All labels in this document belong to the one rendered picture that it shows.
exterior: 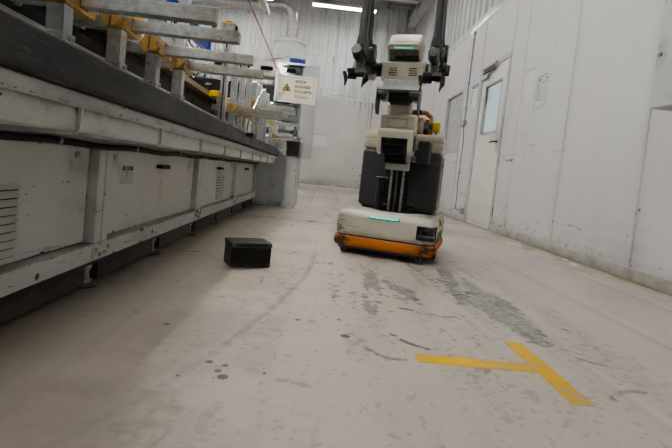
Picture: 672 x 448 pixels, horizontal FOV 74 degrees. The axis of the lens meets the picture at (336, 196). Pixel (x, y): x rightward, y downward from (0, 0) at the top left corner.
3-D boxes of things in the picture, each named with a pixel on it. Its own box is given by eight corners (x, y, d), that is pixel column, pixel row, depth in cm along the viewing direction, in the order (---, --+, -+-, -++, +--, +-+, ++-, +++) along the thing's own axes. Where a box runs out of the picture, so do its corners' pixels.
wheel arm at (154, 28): (239, 49, 122) (241, 33, 122) (237, 45, 119) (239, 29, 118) (77, 30, 120) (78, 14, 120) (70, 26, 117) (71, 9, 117)
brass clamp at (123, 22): (143, 41, 124) (145, 23, 124) (122, 25, 111) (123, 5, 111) (121, 38, 124) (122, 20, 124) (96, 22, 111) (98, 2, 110)
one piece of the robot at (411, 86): (377, 115, 285) (381, 81, 283) (421, 118, 276) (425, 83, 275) (372, 111, 269) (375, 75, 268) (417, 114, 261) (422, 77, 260)
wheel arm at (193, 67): (263, 82, 172) (264, 71, 172) (262, 80, 169) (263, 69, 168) (149, 69, 170) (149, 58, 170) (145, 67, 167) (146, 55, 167)
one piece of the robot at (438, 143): (363, 219, 337) (376, 108, 333) (437, 229, 320) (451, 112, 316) (351, 222, 305) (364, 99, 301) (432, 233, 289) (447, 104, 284)
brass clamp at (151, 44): (173, 62, 149) (174, 47, 149) (158, 52, 136) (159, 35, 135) (154, 60, 149) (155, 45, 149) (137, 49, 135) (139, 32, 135)
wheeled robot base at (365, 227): (359, 235, 347) (362, 203, 345) (442, 247, 327) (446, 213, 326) (331, 245, 283) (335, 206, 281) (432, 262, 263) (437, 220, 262)
